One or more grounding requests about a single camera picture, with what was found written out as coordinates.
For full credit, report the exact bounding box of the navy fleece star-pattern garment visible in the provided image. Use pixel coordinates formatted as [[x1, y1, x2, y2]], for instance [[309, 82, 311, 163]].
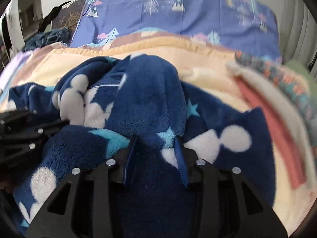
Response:
[[9, 55, 276, 237]]

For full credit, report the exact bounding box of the cream fleece red-trim garment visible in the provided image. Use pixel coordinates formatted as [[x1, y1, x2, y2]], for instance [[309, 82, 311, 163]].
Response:
[[226, 61, 316, 189]]

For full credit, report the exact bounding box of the dark teal knitted cloth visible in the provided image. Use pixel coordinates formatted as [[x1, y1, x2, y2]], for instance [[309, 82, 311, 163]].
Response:
[[21, 28, 69, 52]]

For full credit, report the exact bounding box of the dark patterned pillow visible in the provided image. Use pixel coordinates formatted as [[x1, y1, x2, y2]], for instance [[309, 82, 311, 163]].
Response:
[[51, 0, 85, 32]]

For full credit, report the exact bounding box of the peach fleece blanket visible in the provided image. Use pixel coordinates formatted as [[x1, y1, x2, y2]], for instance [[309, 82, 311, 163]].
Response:
[[1, 32, 316, 235]]

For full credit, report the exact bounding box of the floral teal folded garment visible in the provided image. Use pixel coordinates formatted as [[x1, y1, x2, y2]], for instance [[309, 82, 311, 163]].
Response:
[[235, 51, 316, 145]]

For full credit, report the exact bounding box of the green cushion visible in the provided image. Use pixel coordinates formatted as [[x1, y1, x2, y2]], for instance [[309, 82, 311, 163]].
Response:
[[285, 60, 316, 99]]

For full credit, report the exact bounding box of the blue tree-print pillow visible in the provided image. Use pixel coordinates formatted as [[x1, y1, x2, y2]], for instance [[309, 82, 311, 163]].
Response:
[[70, 0, 281, 60]]

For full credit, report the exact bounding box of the white curtain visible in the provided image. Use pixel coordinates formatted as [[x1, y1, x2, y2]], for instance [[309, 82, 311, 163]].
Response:
[[271, 0, 316, 68]]

